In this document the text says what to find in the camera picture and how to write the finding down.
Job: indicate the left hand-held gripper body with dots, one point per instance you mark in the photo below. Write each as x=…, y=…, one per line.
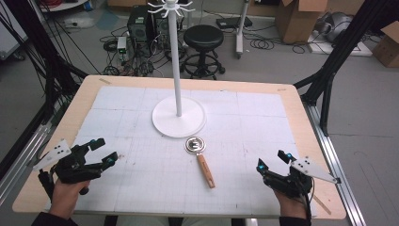
x=73, y=166

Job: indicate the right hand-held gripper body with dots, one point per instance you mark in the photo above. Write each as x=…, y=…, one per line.
x=296, y=180

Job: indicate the person's right hand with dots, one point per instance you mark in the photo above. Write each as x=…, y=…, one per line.
x=291, y=207

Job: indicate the person's left hand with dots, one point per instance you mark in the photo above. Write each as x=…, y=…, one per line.
x=67, y=197

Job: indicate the white grid paper mat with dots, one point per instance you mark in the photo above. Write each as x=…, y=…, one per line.
x=150, y=182

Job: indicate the small white and green device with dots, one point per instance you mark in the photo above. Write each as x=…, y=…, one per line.
x=121, y=45

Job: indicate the white hook stand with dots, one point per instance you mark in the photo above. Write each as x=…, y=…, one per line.
x=177, y=62

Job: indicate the black computer tower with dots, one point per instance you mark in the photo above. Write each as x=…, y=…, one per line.
x=139, y=23

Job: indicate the white pole stand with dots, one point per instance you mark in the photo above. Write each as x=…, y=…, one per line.
x=241, y=34

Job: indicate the white flat board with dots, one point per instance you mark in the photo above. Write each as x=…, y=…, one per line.
x=360, y=50

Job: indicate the large open cardboard box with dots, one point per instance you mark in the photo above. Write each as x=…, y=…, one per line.
x=301, y=22

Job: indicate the grey rounded appliance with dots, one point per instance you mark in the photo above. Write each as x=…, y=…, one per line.
x=337, y=25

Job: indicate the black round stool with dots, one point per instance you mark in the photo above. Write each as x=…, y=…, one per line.
x=203, y=37

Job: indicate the flat black box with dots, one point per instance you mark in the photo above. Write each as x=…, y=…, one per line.
x=232, y=22

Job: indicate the small cardboard box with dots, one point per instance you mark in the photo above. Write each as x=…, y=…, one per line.
x=389, y=47

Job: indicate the aluminium rail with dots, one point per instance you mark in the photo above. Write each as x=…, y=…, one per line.
x=22, y=163
x=335, y=163

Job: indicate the black metal frame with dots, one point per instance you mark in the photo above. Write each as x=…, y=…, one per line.
x=329, y=72
x=47, y=72

